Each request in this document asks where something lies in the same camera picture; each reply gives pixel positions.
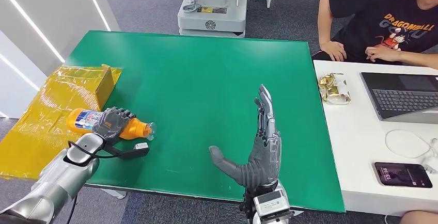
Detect person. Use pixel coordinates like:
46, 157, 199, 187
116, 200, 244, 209
312, 0, 438, 70

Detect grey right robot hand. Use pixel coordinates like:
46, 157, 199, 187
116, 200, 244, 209
209, 84, 282, 190

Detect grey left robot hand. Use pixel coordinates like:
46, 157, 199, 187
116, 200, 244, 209
92, 107, 136, 145

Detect grey open laptop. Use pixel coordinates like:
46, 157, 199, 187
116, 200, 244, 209
359, 72, 438, 124

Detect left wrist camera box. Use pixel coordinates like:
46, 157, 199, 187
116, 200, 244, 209
118, 142, 150, 160

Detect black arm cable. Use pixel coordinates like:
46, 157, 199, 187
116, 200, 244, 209
63, 141, 119, 167

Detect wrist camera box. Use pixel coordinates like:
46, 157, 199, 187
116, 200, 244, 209
118, 142, 150, 160
253, 185, 291, 218

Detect yellow taped cardboard box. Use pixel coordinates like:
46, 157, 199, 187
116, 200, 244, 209
0, 64, 123, 180

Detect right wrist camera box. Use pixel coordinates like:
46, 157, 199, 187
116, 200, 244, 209
253, 185, 291, 218

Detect orange detergent bottle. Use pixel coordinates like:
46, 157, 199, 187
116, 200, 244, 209
66, 108, 157, 142

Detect black smartphone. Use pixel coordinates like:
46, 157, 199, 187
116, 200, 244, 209
372, 162, 433, 189

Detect grey robot stand with column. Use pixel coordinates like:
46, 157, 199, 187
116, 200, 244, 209
177, 0, 249, 39

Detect white charging cable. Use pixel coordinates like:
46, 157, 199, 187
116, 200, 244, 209
385, 129, 438, 175

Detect person's left hand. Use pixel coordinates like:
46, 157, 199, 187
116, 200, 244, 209
365, 46, 402, 63

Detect person's right hand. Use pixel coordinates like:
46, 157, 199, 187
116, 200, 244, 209
320, 41, 347, 62

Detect crumpled gold foil wrapper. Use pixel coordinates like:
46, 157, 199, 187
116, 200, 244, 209
318, 73, 352, 106

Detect grey table foot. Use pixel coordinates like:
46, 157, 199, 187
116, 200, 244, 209
100, 188, 128, 200

